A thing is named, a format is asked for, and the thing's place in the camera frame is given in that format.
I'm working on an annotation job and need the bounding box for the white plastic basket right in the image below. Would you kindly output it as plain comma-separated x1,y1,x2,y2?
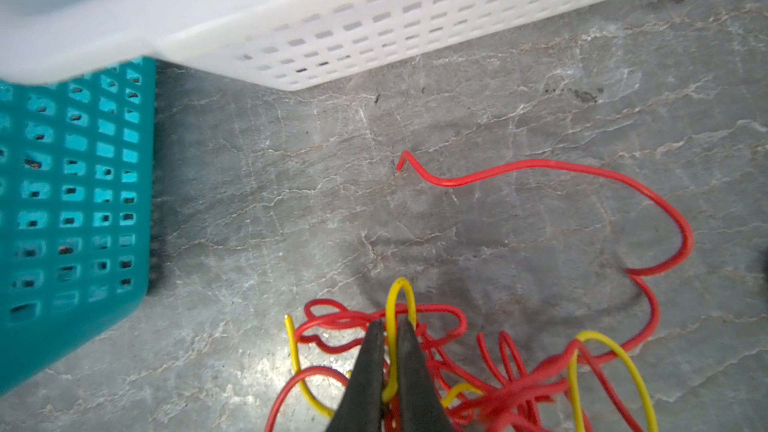
1,0,604,91

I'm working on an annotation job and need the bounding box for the teal plastic basket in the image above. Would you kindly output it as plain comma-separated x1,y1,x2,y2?
0,0,158,397

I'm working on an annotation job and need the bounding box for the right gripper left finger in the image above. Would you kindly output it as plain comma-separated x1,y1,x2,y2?
326,321,385,432

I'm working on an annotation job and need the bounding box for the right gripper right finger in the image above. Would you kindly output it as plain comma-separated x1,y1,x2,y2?
397,320,454,432

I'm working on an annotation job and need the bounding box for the red cable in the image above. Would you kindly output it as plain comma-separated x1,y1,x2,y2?
263,150,695,432

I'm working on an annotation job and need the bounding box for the yellow cable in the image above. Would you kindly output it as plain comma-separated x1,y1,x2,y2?
283,277,659,432

